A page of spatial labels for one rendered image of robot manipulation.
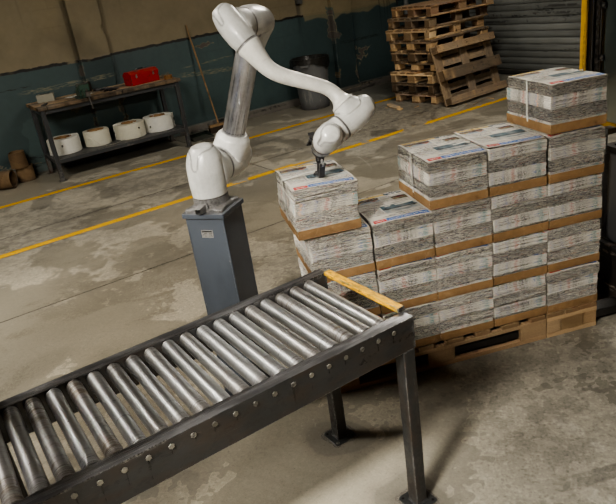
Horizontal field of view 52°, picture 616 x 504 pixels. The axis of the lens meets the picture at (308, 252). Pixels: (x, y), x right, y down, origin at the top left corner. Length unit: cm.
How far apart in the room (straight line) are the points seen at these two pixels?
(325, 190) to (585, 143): 125
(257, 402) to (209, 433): 16
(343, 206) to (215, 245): 58
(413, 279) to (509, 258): 50
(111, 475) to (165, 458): 14
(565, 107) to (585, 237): 67
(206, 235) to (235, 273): 21
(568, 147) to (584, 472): 141
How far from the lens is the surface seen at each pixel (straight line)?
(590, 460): 282
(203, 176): 271
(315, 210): 269
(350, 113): 249
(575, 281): 346
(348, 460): 279
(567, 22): 1031
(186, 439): 181
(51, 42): 896
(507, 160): 301
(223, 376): 198
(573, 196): 326
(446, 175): 288
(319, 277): 247
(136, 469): 180
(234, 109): 280
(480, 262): 310
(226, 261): 280
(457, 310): 316
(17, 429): 205
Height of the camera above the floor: 186
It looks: 23 degrees down
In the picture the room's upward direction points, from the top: 8 degrees counter-clockwise
